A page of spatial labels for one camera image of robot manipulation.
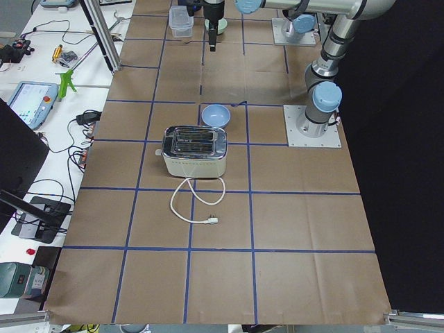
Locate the black monitor stand base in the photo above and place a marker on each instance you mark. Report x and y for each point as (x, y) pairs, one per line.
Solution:
(41, 219)

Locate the teach pendant tablet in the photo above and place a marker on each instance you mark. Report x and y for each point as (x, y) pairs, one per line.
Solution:
(32, 101)

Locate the black monitor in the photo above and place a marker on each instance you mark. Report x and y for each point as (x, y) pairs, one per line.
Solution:
(22, 153)

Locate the cream chrome toaster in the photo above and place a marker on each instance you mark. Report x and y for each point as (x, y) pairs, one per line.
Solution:
(194, 151)

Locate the green bowl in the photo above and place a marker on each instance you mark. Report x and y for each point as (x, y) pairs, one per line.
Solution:
(222, 25)

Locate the green electrical box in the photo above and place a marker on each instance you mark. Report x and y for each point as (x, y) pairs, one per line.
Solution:
(19, 280)

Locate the black power adapter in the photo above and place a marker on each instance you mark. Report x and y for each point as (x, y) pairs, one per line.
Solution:
(89, 116)

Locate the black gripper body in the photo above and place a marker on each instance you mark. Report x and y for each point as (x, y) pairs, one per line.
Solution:
(214, 11)

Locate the yellow small tool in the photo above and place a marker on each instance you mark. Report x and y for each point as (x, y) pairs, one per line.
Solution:
(57, 53)

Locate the aluminium frame post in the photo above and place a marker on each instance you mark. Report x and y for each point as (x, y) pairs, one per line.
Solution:
(103, 36)

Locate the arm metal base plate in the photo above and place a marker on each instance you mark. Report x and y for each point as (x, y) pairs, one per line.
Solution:
(302, 133)
(307, 39)

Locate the blue bowl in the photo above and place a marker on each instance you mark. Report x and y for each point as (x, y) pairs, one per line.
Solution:
(216, 115)

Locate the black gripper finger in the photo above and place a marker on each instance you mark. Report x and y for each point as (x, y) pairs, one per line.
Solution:
(214, 33)
(210, 34)

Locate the green plastic clamp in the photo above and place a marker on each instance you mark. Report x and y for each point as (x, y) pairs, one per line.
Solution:
(65, 82)

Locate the clear plastic lidded container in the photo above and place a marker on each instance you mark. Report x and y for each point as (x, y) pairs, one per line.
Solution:
(180, 23)

